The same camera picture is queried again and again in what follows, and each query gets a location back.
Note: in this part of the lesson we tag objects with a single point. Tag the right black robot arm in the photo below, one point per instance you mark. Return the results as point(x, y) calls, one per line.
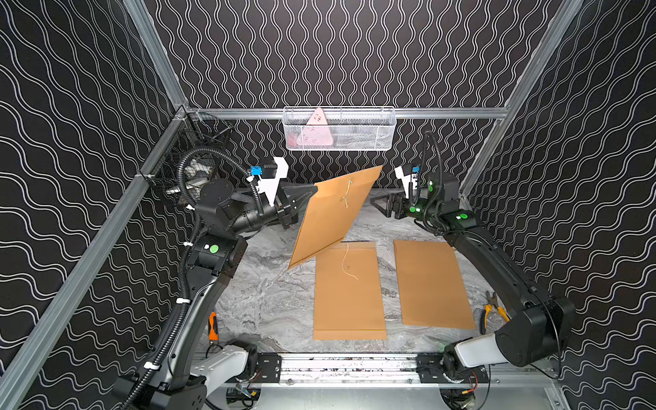
point(538, 324)

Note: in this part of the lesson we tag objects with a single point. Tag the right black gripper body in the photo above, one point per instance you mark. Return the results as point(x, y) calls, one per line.
point(415, 208)

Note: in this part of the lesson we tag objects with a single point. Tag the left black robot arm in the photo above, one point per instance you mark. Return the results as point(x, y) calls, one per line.
point(224, 219)

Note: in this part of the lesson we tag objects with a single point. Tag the white object in black basket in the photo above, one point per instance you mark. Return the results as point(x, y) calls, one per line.
point(197, 174)

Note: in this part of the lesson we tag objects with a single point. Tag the brown file bag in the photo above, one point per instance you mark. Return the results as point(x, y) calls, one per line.
point(431, 287)
point(331, 212)
point(348, 303)

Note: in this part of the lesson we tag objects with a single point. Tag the orange handled tool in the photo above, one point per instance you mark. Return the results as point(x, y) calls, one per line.
point(213, 331)

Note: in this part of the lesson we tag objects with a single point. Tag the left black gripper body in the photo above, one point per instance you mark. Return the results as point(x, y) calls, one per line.
point(286, 209)

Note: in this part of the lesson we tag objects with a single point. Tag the yellow handled pliers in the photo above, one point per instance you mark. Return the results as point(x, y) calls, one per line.
point(491, 305)

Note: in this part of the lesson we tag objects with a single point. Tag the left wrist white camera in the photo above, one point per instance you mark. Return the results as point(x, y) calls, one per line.
point(267, 177)

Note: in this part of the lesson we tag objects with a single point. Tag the white wire mesh basket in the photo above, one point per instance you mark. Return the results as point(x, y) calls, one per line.
point(354, 128)

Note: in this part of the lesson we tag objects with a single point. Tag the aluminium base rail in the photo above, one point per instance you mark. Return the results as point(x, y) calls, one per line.
point(354, 370)

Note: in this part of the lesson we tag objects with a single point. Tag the pink triangular board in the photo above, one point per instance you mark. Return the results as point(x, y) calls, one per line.
point(316, 134)

